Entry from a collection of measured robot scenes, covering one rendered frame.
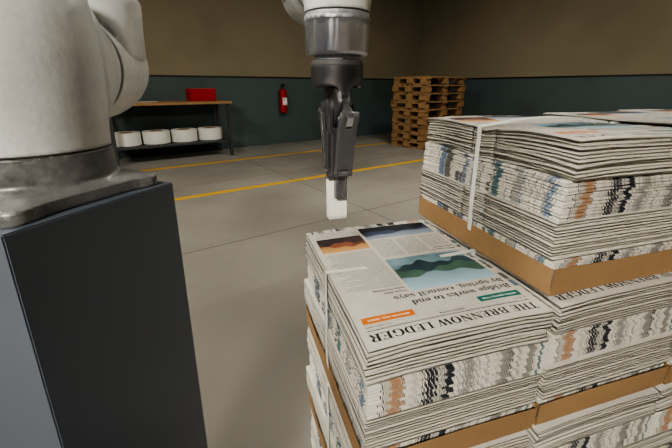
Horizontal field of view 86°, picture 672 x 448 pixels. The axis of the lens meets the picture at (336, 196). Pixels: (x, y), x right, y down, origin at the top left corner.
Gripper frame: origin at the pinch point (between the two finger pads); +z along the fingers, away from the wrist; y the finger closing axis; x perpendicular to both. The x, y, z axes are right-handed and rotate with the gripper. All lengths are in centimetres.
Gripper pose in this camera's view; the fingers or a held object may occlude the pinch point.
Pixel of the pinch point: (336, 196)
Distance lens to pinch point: 57.3
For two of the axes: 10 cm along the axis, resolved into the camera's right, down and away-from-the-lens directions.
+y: -2.9, -2.8, 9.2
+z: 0.0, 9.6, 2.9
